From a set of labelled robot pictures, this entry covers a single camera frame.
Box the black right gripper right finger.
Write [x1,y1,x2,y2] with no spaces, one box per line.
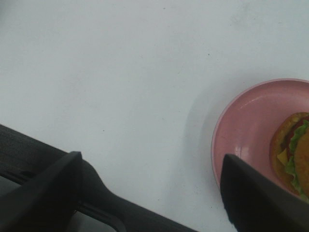
[220,154,309,232]

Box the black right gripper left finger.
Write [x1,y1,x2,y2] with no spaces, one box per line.
[0,152,82,232]

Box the burger with lettuce and tomato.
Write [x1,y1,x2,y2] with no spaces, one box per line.
[269,112,309,203]

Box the pink round plate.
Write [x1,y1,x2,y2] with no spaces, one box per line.
[211,79,309,197]

